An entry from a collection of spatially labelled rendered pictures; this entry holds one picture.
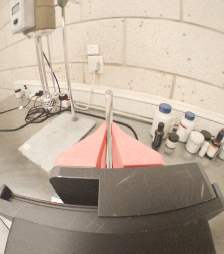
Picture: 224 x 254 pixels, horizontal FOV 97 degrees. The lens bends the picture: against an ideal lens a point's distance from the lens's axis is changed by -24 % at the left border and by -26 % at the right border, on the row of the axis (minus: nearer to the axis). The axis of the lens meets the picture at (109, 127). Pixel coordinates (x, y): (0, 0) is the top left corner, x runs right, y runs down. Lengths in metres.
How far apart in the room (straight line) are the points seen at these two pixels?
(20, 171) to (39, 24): 0.45
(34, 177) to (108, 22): 0.66
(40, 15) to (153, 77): 0.48
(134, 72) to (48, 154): 0.48
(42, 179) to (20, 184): 0.08
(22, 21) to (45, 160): 0.41
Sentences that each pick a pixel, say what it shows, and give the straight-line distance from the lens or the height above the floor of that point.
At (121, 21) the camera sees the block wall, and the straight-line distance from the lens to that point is 0.61.
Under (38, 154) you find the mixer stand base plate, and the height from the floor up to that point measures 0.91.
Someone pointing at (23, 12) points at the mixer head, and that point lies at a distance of 0.39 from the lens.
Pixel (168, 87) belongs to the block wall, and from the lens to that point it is 0.59.
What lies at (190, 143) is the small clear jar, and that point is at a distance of 0.51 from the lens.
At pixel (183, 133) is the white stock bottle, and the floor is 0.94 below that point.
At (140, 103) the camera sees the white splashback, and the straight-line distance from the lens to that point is 0.59.
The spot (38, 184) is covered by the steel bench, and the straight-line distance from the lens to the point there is 0.43.
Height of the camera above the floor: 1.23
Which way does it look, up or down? 37 degrees down
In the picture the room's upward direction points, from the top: straight up
